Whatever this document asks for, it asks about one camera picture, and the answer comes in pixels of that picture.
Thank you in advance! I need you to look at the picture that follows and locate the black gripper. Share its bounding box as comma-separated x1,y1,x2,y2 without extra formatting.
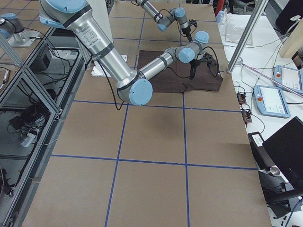
189,52,205,79
180,22,192,42

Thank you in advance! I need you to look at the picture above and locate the dark brown t-shirt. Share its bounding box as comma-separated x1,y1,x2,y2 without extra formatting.
150,59,223,93

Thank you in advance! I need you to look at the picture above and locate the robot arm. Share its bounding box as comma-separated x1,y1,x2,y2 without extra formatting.
131,0,197,41
39,0,209,105

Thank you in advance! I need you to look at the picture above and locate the red cylinder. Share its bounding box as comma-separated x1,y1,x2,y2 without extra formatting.
215,0,225,15

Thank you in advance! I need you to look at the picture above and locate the reacher grabber stick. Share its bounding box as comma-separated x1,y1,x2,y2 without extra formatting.
236,58,303,98

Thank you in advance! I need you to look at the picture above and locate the blue teach pendant near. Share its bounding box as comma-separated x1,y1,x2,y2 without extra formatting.
253,85,291,118

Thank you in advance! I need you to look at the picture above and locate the blue teach pendant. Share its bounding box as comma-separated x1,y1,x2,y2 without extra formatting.
253,85,291,118
274,65,303,93

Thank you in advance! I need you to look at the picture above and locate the brown paper table cover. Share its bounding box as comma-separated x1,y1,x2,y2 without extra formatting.
22,3,273,227

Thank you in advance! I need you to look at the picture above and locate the blue teach pendant far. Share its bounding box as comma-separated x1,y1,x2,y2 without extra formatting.
274,65,303,93

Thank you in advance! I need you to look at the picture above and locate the black box with label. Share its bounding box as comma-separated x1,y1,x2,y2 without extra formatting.
248,132,275,171

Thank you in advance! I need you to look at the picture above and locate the black monitor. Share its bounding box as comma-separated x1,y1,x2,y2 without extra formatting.
263,116,303,188

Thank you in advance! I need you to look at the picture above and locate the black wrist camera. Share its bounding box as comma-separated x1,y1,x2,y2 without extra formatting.
189,19,197,28
203,52,214,68

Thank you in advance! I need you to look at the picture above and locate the aluminium profile post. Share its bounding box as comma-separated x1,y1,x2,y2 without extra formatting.
227,0,268,74

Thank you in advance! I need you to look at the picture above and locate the white metal base plate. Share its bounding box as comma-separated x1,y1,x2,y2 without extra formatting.
92,53,130,80

